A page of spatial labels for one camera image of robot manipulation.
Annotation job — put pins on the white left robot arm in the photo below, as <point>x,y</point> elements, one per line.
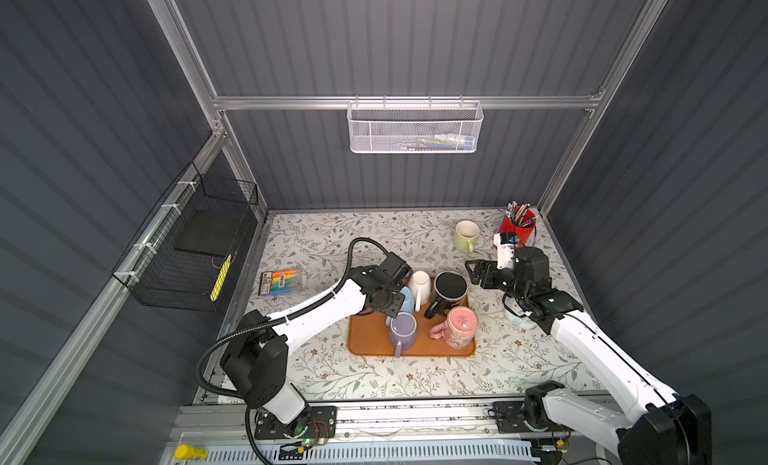
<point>251,362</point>

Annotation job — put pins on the white wire mesh basket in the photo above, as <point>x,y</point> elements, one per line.
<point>414,126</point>

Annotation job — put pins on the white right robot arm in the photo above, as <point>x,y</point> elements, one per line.
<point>654,425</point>

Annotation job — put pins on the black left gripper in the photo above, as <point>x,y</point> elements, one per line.
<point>395,307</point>

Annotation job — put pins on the light green mug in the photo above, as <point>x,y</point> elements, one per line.
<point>466,233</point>

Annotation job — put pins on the white mug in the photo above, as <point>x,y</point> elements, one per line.
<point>420,286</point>

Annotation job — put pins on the red pen holder cup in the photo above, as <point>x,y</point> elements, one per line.
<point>524,228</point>

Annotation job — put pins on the purple mug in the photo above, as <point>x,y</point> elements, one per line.
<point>403,332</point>

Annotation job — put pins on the orange plastic tray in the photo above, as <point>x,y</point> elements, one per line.
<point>368,336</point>

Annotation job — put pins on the pink patterned mug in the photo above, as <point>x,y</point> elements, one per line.
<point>458,329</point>

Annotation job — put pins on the black patterned mug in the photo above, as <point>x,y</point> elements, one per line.
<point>449,291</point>

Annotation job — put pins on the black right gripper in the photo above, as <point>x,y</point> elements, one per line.
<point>481,265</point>

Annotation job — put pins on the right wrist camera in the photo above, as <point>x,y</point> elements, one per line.
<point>505,243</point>

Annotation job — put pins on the clear highlighter pen pack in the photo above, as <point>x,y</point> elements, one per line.
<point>279,282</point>

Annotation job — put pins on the light blue mug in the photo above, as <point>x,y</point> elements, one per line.
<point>408,304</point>

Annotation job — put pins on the black wire wall basket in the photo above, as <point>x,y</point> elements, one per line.
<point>174,262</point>

